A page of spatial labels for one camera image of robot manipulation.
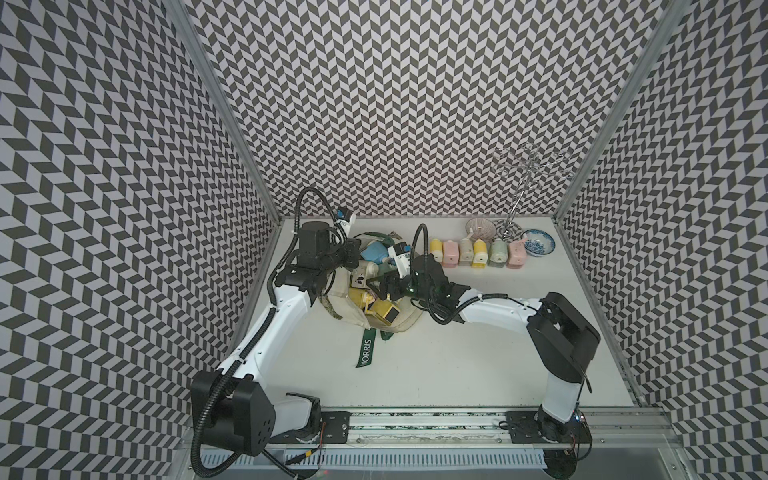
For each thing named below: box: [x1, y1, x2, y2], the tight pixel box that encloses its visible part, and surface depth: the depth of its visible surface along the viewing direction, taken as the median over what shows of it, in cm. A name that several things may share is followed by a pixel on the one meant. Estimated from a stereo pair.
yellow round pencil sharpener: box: [472, 238, 489, 268], surface depth 101 cm
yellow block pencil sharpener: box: [430, 238, 443, 263], surface depth 101 cm
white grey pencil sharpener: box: [350, 260, 370, 289], surface depth 88 cm
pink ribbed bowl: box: [465, 217, 497, 241], surface depth 114 cm
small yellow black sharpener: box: [365, 299, 400, 326], surface depth 88 cm
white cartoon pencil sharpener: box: [459, 238, 474, 266], surface depth 101 cm
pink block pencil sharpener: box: [506, 240, 527, 269], surface depth 101 cm
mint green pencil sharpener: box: [488, 238, 508, 268], surface depth 101 cm
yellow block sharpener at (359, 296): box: [348, 287, 369, 311], surface depth 88 cm
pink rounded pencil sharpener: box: [443, 240, 459, 268], surface depth 101 cm
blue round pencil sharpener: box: [360, 241, 388, 264], surface depth 93 cm
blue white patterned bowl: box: [522, 229, 556, 257], surface depth 110 cm
